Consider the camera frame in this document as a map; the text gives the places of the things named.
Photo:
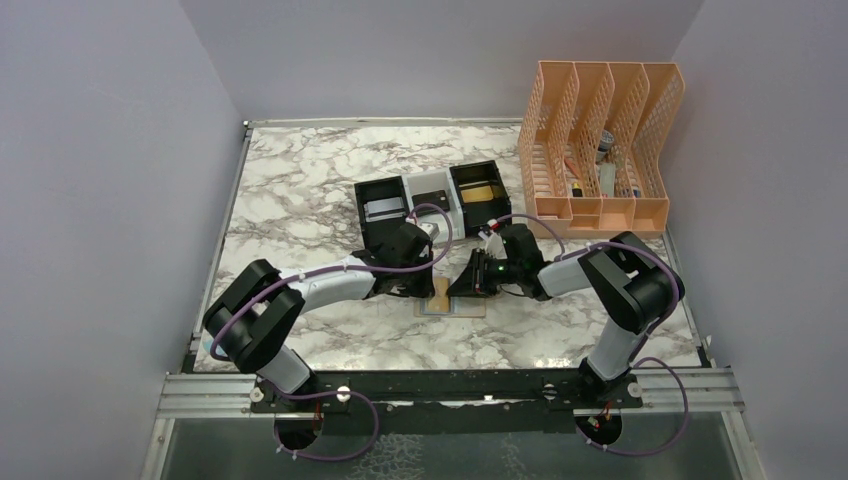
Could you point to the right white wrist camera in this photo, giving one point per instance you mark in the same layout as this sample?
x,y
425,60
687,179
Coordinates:
x,y
493,242

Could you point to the black metal base rail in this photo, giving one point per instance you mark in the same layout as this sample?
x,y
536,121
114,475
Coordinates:
x,y
447,401

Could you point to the grey tape roll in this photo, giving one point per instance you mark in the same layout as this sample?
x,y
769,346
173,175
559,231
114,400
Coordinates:
x,y
606,142

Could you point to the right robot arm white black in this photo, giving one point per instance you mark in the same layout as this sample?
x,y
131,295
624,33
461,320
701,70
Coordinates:
x,y
637,289

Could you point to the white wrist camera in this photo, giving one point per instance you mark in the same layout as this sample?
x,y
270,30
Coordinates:
x,y
493,242
428,230

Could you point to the gold card in tray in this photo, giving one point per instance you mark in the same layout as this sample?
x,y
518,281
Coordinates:
x,y
479,194

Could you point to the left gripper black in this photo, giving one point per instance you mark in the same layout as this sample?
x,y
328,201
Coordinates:
x,y
424,289

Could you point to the black card in tray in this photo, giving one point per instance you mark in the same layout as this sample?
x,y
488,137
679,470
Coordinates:
x,y
439,198

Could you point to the orange plastic desk organizer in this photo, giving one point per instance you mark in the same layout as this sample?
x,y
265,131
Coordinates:
x,y
590,145

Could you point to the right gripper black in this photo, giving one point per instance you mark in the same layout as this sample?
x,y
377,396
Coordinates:
x,y
472,282

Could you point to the silver card in tray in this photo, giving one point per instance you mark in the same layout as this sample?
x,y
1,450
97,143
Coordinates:
x,y
384,209

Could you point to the black white card tray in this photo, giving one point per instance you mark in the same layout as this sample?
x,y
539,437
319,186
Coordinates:
x,y
459,200

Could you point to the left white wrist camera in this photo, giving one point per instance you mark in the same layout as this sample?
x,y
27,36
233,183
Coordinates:
x,y
428,230

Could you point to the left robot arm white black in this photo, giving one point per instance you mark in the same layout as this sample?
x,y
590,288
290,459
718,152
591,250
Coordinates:
x,y
250,321

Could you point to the gold card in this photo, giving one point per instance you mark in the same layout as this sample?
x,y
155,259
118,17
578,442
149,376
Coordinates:
x,y
479,194
440,302

